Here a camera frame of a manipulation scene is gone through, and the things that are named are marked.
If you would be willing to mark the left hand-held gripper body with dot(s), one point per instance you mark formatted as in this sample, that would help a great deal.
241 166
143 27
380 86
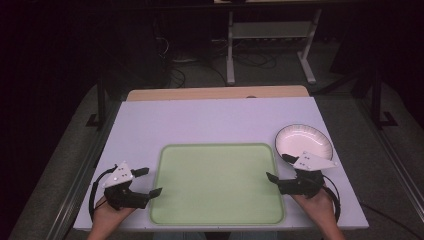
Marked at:
123 196

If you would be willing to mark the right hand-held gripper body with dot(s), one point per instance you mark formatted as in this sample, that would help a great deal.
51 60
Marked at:
305 185

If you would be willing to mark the white plate with dark rim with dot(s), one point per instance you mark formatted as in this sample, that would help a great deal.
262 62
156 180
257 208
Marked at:
305 140

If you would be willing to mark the person's left hand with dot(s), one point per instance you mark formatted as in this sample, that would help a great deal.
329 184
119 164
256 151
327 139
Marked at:
106 216

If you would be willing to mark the person's right hand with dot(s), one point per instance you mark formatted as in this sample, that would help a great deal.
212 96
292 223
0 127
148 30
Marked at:
320 210

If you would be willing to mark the light green tray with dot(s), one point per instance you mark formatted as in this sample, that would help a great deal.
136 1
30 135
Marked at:
216 183

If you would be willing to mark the white table board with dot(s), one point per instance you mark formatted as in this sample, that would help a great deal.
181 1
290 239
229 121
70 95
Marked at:
200 120

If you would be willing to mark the black metal stand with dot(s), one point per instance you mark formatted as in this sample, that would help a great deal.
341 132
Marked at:
377 103
101 103

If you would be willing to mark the white metal stand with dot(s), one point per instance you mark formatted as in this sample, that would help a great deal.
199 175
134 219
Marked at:
270 30

